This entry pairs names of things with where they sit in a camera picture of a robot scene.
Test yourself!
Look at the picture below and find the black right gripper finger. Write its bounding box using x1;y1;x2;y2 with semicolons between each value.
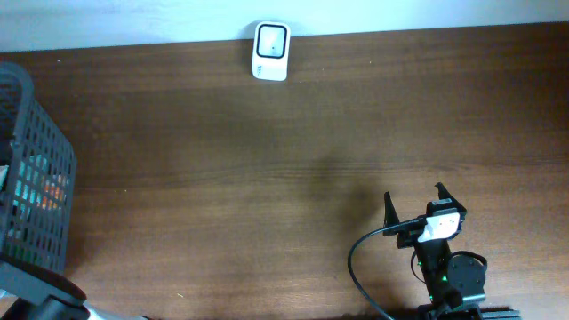
434;182;457;205
383;192;400;227

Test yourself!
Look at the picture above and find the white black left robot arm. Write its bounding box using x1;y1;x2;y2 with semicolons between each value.
1;255;130;320

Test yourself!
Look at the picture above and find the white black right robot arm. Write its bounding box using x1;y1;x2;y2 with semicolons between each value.
383;182;521;320

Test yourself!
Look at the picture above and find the white barcode scanner box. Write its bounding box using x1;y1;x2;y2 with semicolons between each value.
252;21;291;82

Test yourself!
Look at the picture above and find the grey plastic mesh basket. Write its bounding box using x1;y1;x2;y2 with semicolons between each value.
1;62;77;274

